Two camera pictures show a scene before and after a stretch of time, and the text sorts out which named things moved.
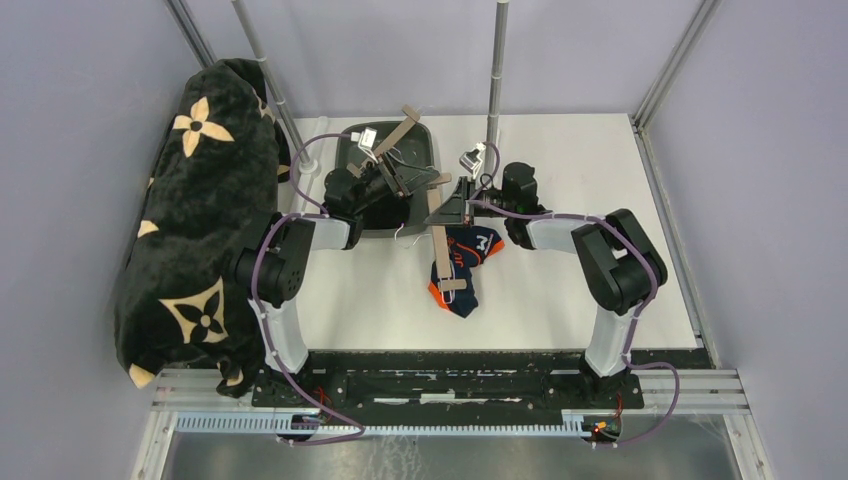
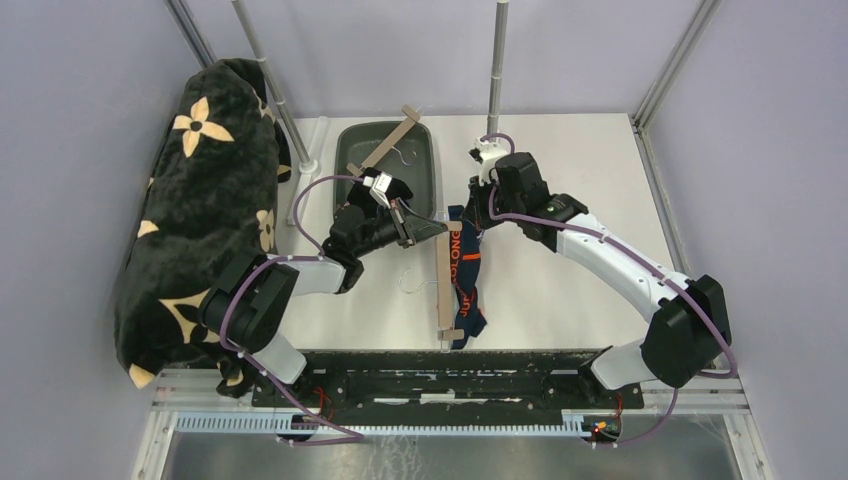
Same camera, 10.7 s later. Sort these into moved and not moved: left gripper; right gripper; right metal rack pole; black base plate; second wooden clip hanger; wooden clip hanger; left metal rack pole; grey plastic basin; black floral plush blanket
Moved: wooden clip hanger; left gripper; right gripper
Not moved: black base plate; second wooden clip hanger; black floral plush blanket; left metal rack pole; right metal rack pole; grey plastic basin
